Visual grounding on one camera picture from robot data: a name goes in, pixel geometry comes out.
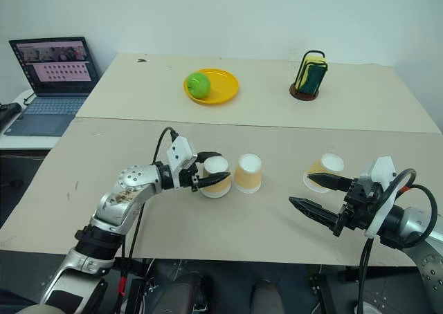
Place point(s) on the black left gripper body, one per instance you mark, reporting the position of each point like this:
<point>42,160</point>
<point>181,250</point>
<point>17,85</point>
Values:
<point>189,180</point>

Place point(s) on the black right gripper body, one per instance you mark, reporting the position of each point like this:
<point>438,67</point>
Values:
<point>358,207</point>

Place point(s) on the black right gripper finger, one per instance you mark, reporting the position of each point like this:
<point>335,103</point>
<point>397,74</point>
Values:
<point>318,213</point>
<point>332,182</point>

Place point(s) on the orange white paper cup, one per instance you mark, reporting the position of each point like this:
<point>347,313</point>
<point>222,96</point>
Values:
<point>247,177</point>
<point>332,162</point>
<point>216,168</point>

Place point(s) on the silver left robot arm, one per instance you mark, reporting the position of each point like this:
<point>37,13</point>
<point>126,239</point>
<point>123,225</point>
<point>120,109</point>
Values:
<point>114,207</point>

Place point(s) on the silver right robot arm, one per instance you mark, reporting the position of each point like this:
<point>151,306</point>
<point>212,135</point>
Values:
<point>417,224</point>

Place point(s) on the yellow plastic plate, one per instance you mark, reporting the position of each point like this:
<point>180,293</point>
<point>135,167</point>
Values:
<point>225,85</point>

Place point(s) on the green apple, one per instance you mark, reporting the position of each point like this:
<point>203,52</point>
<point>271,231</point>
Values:
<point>199,85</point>

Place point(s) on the dark rounded shape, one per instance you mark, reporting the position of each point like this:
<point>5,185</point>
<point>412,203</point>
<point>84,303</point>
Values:
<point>183,293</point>
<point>266,296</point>

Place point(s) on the yellow green scouring sponge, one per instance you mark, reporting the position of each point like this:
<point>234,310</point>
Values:
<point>313,79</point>

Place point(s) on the dark grey open laptop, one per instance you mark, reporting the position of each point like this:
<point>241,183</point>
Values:
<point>52,110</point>

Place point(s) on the black device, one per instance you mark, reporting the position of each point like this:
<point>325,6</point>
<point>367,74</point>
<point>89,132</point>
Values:
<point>8,111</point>

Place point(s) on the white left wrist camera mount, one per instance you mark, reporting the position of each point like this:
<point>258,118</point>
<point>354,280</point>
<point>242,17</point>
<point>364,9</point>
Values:
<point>180,151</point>

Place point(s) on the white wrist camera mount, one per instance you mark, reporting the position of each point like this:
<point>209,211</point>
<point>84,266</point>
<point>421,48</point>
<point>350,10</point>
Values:
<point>180,151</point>
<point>380,168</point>

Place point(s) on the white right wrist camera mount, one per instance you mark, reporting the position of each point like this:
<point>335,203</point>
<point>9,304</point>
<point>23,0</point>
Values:
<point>380,168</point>

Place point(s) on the black table frame bracket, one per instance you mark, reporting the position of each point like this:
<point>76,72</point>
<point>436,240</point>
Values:
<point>320,293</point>

